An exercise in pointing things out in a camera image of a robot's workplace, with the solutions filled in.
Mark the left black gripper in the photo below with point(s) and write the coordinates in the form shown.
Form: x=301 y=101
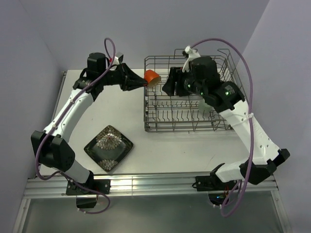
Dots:
x=129 y=79

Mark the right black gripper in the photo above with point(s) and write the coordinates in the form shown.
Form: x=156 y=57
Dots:
x=176 y=74

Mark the small orange cup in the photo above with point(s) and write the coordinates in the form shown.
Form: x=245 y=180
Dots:
x=152 y=78

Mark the mint green cup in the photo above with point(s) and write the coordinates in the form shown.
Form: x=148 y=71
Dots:
x=203 y=107

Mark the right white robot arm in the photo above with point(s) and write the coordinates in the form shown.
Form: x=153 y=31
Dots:
x=229 y=102

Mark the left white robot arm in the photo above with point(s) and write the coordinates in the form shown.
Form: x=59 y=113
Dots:
x=51 y=146

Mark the black floral square plate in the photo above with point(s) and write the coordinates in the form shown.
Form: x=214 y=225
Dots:
x=108 y=148

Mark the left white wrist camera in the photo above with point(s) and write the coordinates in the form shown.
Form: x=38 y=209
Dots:
x=118 y=59

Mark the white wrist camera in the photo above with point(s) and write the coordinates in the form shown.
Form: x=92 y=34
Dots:
x=118 y=59
x=191 y=54

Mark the grey wire dish rack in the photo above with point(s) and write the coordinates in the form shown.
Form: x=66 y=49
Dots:
x=165 y=113

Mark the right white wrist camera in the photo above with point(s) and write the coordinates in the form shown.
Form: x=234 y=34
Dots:
x=191 y=54

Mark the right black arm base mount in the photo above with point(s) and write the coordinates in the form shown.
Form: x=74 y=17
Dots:
x=210 y=183

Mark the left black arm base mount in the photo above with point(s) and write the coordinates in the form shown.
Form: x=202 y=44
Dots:
x=87 y=197

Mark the aluminium table edge rail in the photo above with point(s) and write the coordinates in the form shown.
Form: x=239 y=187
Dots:
x=120 y=185

